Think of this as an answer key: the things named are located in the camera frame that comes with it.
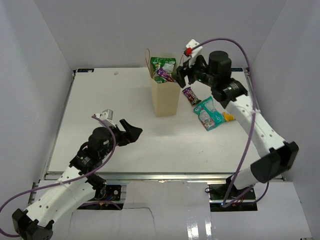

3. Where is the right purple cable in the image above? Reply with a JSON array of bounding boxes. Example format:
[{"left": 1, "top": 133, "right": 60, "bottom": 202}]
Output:
[{"left": 192, "top": 37, "right": 271, "bottom": 208}]

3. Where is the purple m&m bag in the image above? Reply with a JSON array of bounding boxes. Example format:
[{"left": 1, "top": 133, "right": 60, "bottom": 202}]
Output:
[{"left": 156, "top": 68, "right": 176, "bottom": 83}]

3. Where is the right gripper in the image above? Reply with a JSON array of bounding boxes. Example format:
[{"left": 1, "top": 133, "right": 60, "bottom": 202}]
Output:
[{"left": 172, "top": 54, "right": 218, "bottom": 89}]

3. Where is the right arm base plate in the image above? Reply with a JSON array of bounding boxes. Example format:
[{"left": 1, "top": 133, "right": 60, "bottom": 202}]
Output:
[{"left": 204, "top": 182, "right": 258, "bottom": 213}]

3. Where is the yellow snack packet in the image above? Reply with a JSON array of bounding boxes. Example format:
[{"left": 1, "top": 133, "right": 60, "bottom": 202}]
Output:
[{"left": 222, "top": 112, "right": 235, "bottom": 122}]

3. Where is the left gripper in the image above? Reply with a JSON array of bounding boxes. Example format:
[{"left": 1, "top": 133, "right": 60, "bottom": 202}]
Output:
[{"left": 100, "top": 119, "right": 142, "bottom": 159}]

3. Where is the right black table label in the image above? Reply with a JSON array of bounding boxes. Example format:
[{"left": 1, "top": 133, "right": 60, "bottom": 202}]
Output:
[{"left": 231, "top": 67, "right": 244, "bottom": 72}]

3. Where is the purple m&m bar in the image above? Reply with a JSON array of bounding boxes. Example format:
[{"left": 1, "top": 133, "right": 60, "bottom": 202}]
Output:
[{"left": 182, "top": 87, "right": 201, "bottom": 106}]

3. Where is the left black table label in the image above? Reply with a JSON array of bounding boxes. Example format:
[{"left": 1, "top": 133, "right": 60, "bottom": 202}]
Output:
[{"left": 77, "top": 68, "right": 95, "bottom": 73}]

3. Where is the green white snack bag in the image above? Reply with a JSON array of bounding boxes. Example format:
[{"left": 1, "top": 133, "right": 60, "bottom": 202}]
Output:
[{"left": 150, "top": 56, "right": 176, "bottom": 84}]

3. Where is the black table label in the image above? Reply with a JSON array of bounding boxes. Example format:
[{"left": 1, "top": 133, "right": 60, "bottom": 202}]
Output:
[
  {"left": 77, "top": 68, "right": 95, "bottom": 73},
  {"left": 231, "top": 67, "right": 244, "bottom": 72}
]

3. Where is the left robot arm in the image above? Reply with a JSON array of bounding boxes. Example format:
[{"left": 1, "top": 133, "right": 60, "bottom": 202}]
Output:
[{"left": 12, "top": 119, "right": 143, "bottom": 240}]

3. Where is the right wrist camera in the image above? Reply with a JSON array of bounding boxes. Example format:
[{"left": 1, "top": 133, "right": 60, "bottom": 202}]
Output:
[{"left": 183, "top": 39, "right": 203, "bottom": 66}]

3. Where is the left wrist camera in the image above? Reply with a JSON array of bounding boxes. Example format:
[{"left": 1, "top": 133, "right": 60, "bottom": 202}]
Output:
[{"left": 99, "top": 109, "right": 114, "bottom": 122}]

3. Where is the purple cable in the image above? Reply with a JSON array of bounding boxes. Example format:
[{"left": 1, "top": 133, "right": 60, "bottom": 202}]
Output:
[
  {"left": 0, "top": 113, "right": 117, "bottom": 238},
  {"left": 192, "top": 37, "right": 271, "bottom": 208}
]

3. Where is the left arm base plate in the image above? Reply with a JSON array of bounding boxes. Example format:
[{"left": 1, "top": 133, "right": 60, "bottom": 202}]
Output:
[{"left": 79, "top": 184, "right": 123, "bottom": 205}]

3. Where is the teal red candy bag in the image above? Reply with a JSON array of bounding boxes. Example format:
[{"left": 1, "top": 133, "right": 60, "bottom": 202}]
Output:
[{"left": 193, "top": 96, "right": 225, "bottom": 131}]

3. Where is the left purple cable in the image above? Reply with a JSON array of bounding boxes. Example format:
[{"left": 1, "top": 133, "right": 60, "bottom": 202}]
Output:
[{"left": 0, "top": 113, "right": 117, "bottom": 238}]

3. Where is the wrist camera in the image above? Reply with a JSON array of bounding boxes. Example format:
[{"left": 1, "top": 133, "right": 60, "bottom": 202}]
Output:
[
  {"left": 99, "top": 109, "right": 114, "bottom": 122},
  {"left": 183, "top": 39, "right": 203, "bottom": 66}
]

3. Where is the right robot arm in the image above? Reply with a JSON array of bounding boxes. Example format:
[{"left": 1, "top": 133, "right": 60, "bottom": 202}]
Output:
[{"left": 175, "top": 48, "right": 299, "bottom": 200}]

